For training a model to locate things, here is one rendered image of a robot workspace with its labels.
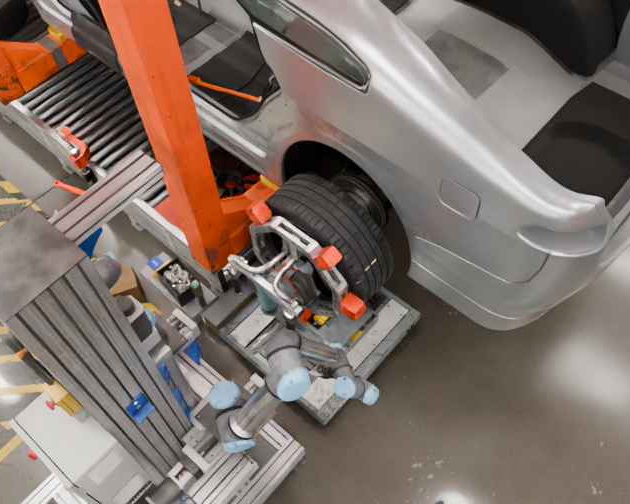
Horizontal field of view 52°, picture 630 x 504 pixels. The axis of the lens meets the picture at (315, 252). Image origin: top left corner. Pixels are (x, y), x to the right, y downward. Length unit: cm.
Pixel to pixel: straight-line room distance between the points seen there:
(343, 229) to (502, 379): 144
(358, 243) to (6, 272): 148
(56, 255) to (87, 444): 84
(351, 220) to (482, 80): 118
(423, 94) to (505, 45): 145
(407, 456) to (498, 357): 76
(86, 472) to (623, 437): 262
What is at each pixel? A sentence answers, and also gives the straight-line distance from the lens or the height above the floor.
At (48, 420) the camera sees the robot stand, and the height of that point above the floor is 123.
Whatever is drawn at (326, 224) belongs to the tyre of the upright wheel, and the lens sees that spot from 270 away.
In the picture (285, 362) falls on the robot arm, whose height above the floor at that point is 139.
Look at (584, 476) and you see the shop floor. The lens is 366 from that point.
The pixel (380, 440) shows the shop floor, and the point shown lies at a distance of 352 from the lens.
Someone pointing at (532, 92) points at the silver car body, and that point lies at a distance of 365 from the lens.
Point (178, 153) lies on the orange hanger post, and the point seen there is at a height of 143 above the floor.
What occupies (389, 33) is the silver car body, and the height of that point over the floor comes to 185.
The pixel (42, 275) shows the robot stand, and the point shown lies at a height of 203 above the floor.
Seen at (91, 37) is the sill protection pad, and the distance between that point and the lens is 422.
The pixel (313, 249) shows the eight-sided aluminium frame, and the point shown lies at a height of 112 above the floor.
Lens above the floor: 335
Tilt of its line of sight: 57 degrees down
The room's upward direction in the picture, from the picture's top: 4 degrees counter-clockwise
